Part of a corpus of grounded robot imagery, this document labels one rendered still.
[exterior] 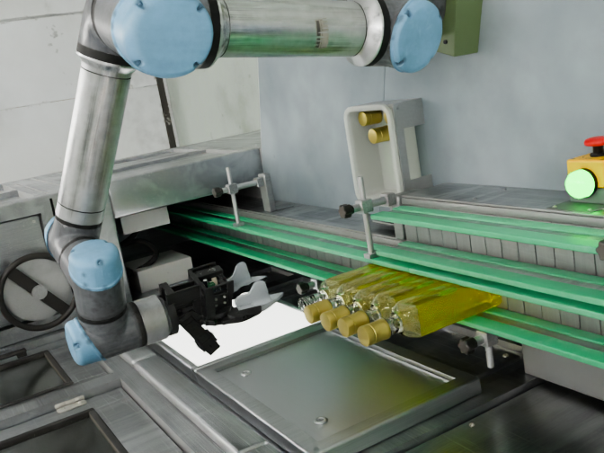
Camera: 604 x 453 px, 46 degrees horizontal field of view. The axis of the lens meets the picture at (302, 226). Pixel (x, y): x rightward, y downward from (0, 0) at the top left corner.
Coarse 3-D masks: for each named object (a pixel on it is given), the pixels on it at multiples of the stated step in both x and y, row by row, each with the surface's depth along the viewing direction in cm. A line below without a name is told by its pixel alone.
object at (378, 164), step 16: (352, 112) 162; (384, 112) 161; (352, 128) 163; (368, 128) 165; (352, 144) 164; (368, 144) 165; (384, 144) 164; (352, 160) 164; (368, 160) 166; (384, 160) 166; (352, 176) 166; (368, 176) 166; (384, 176) 167; (400, 176) 151; (368, 192) 167
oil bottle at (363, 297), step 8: (408, 272) 137; (384, 280) 134; (392, 280) 133; (400, 280) 133; (408, 280) 132; (368, 288) 132; (376, 288) 131; (384, 288) 130; (392, 288) 130; (360, 296) 129; (368, 296) 128; (360, 304) 128; (368, 304) 127
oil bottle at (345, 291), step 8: (376, 272) 140; (384, 272) 139; (392, 272) 138; (400, 272) 138; (352, 280) 137; (360, 280) 136; (368, 280) 136; (376, 280) 135; (344, 288) 134; (352, 288) 133; (360, 288) 133; (336, 296) 134; (344, 296) 133; (352, 296) 132; (344, 304) 133
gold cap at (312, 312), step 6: (324, 300) 132; (306, 306) 131; (312, 306) 130; (318, 306) 131; (324, 306) 131; (330, 306) 131; (306, 312) 131; (312, 312) 130; (318, 312) 130; (306, 318) 132; (312, 318) 130; (318, 318) 130
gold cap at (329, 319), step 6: (342, 306) 127; (324, 312) 126; (330, 312) 126; (336, 312) 126; (342, 312) 126; (348, 312) 126; (324, 318) 126; (330, 318) 125; (336, 318) 125; (324, 324) 126; (330, 324) 125; (336, 324) 125; (330, 330) 125
